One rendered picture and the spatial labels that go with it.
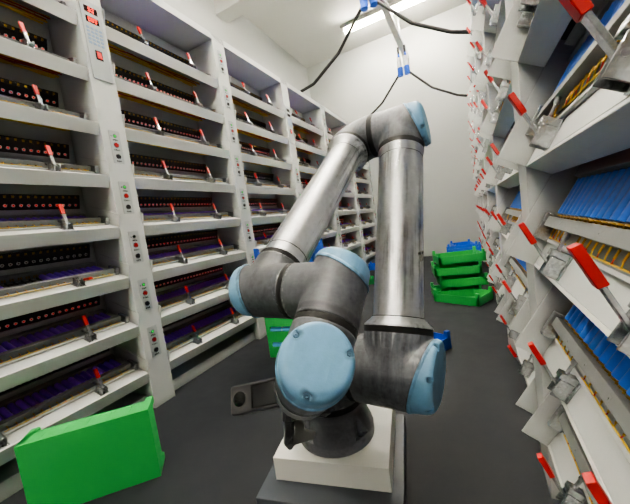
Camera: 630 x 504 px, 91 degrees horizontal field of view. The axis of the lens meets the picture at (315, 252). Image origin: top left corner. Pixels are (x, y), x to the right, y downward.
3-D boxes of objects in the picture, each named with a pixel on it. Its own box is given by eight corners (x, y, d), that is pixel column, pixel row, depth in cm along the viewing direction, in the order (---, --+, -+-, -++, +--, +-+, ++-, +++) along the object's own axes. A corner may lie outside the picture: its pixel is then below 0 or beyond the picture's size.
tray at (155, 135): (229, 158, 176) (230, 133, 173) (124, 139, 122) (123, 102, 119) (203, 156, 184) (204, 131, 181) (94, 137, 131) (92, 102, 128)
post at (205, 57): (269, 333, 193) (222, 40, 178) (260, 339, 185) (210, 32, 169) (244, 332, 203) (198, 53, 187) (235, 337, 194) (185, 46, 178)
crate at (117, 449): (161, 476, 87) (165, 457, 94) (147, 409, 85) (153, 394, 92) (31, 521, 78) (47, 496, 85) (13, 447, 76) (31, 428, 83)
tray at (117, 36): (218, 88, 173) (219, 61, 170) (104, 37, 119) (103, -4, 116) (191, 89, 181) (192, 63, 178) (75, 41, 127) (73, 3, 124)
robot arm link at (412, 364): (373, 398, 75) (382, 133, 95) (450, 413, 66) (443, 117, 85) (345, 407, 63) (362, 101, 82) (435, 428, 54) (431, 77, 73)
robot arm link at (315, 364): (367, 329, 37) (349, 419, 31) (345, 357, 47) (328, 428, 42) (293, 304, 38) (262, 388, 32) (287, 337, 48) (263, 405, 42)
